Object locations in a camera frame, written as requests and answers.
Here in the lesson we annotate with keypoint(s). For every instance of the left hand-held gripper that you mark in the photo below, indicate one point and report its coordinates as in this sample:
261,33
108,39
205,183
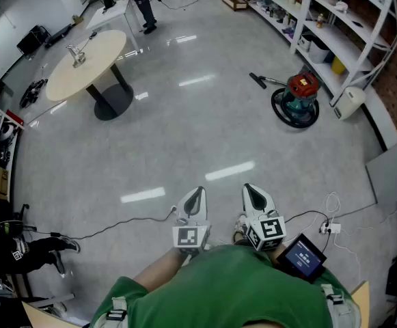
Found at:
188,236

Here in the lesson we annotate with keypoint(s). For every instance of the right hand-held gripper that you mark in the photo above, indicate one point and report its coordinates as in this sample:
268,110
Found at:
268,232

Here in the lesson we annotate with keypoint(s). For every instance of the person's right forearm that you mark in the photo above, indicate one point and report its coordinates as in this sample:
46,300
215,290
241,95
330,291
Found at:
274,255

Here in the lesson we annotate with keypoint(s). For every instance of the person's left forearm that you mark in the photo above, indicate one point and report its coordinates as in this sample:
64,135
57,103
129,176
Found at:
160,268

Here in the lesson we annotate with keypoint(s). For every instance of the red canister vacuum cleaner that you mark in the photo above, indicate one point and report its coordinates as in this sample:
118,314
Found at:
280,113

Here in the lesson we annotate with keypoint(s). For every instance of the vacuum wand with floor nozzle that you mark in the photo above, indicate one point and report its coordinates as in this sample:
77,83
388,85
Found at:
258,80

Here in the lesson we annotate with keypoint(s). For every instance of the person's white shoe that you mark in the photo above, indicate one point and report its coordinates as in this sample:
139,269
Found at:
240,225

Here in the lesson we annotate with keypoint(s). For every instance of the black screen device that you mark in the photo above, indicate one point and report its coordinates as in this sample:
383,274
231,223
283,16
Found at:
302,258

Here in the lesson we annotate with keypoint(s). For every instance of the person's green shirt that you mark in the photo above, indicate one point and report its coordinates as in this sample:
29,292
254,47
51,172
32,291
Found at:
225,285

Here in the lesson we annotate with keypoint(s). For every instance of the white pedal trash bin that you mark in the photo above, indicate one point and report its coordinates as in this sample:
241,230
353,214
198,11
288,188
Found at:
350,102

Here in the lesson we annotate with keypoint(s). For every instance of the grey cabinet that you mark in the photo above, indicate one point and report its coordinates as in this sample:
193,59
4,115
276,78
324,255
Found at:
393,173

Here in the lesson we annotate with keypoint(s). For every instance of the wooden desk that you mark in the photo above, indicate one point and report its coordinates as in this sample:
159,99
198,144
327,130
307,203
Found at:
360,302

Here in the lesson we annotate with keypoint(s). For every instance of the yellow bucket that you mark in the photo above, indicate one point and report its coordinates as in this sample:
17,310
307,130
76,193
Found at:
338,65

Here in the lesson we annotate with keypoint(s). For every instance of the grey bin with dark lid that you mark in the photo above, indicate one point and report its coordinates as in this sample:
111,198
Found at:
318,51

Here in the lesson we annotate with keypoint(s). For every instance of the white bucket with black rim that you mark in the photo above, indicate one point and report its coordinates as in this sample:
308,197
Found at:
305,42

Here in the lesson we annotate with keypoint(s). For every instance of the white metal shelf rack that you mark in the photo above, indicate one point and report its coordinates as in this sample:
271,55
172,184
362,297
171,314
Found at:
338,43

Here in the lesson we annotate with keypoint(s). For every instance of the round wooden table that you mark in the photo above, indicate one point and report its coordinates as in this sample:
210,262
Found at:
82,63

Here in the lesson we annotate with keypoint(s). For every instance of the clear stand on table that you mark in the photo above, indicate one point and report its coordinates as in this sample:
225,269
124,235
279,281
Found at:
77,57

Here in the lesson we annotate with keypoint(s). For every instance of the amber drink bottle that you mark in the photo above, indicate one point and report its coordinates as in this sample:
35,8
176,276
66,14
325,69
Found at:
319,20

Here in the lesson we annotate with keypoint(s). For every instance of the white rectangular table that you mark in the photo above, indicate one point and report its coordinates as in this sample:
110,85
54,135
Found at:
111,12

